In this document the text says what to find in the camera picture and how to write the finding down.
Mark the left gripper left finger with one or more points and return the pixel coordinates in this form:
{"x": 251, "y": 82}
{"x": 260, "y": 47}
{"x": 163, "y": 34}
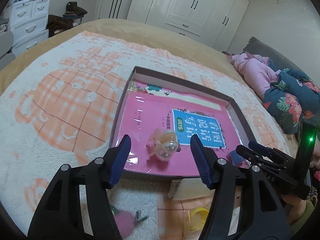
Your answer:
{"x": 58, "y": 213}

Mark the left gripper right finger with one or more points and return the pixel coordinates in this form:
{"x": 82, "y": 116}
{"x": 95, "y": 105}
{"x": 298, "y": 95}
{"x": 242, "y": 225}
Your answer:
{"x": 244, "y": 206}

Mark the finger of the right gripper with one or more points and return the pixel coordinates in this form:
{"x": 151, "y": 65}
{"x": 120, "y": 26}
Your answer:
{"x": 249, "y": 155}
{"x": 259, "y": 149}

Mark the yellow rings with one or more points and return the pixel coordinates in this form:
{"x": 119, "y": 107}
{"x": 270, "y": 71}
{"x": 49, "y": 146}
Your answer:
{"x": 197, "y": 218}

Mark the pink fluffy pompom clip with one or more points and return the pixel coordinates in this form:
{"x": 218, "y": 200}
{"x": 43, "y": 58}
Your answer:
{"x": 127, "y": 221}

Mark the person's right hand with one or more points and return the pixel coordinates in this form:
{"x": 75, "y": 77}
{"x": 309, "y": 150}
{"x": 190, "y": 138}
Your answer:
{"x": 297, "y": 209}

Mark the blue small packet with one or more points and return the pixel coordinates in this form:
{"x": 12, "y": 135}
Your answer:
{"x": 236, "y": 159}

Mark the blue floral quilt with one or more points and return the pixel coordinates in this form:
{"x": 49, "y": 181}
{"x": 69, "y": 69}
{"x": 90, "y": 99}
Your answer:
{"x": 292, "y": 98}

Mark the clear tape patch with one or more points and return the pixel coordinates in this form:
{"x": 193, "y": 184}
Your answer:
{"x": 188, "y": 189}

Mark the pink jacket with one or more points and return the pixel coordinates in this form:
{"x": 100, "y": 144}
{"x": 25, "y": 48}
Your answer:
{"x": 255, "y": 71}

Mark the pink children's book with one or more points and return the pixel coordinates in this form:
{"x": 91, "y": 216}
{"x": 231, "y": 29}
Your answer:
{"x": 148, "y": 107}

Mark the brown shallow cardboard box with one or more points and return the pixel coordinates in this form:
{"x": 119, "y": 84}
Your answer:
{"x": 182, "y": 86}

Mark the white peach patterned blanket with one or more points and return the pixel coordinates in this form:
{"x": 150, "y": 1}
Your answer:
{"x": 61, "y": 108}

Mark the grey pillow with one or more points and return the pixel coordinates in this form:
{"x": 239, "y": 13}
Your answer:
{"x": 276, "y": 60}

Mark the white wardrobe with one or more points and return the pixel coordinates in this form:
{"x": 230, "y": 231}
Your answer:
{"x": 210, "y": 22}

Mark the tan bed cover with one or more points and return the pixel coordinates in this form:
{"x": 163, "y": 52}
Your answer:
{"x": 202, "y": 56}

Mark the grey chair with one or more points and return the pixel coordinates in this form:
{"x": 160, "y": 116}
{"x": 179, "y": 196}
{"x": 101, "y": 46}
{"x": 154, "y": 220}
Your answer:
{"x": 6, "y": 42}

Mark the dark clothes pile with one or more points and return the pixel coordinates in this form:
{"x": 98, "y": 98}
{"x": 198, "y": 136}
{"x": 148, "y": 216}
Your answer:
{"x": 57, "y": 24}

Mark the white drawer cabinet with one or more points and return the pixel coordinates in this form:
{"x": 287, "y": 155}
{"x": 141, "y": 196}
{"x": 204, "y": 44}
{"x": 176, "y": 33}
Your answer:
{"x": 27, "y": 22}

